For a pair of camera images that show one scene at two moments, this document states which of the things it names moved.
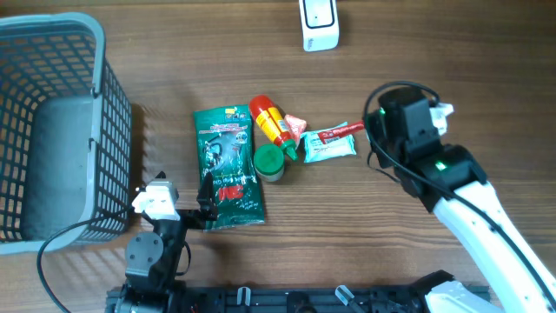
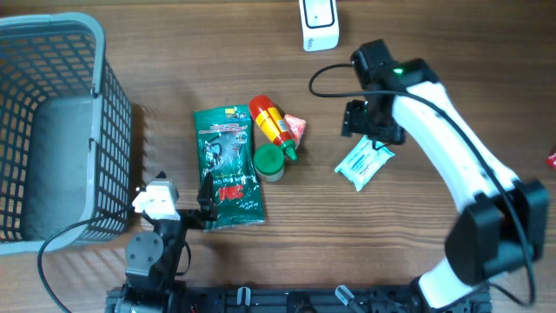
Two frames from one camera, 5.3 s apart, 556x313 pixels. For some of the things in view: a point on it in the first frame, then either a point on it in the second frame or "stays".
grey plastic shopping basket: (66, 133) stays
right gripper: (374, 127) to (353, 124)
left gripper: (205, 198) stays
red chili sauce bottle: (272, 124) stays
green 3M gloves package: (226, 149) stays
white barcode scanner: (320, 21) stays
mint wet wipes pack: (316, 150) to (364, 163)
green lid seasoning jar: (269, 161) stays
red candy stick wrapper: (330, 134) to (551, 160)
